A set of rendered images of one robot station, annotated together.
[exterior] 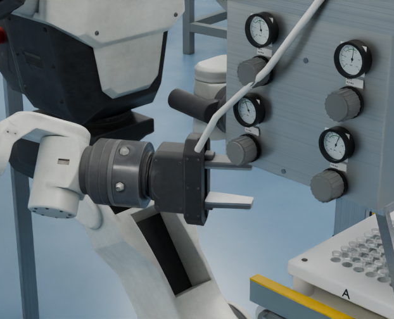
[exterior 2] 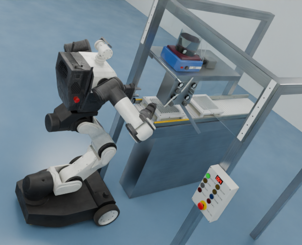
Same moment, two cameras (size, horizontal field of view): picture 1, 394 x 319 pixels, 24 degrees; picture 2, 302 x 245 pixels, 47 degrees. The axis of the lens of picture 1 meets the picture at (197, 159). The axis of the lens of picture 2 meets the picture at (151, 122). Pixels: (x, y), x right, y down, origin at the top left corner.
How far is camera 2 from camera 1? 231 cm
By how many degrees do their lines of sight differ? 78
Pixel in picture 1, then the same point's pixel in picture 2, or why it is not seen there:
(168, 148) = (150, 108)
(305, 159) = (179, 101)
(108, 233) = (98, 131)
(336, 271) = (165, 114)
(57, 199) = not seen: hidden behind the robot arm
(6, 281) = not seen: outside the picture
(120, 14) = not seen: hidden behind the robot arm
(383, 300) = (175, 115)
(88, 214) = (94, 130)
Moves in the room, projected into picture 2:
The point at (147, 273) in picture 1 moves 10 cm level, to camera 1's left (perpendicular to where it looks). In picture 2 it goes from (103, 135) to (98, 143)
